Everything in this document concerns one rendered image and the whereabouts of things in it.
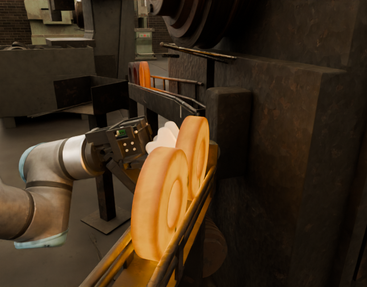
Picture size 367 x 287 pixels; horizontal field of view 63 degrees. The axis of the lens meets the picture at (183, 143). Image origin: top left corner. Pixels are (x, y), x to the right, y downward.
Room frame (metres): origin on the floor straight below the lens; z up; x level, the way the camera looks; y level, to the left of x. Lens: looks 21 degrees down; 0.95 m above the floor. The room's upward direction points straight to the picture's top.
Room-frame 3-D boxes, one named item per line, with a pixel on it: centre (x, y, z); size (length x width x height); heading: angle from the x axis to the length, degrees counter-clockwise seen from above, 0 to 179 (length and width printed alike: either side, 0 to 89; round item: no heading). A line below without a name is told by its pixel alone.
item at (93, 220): (1.35, 0.41, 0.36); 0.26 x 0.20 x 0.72; 55
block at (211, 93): (0.76, -0.12, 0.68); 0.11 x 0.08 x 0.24; 110
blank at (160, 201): (0.36, 0.03, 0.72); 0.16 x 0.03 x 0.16; 164
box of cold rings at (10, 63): (3.34, 1.54, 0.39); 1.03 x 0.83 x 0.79; 114
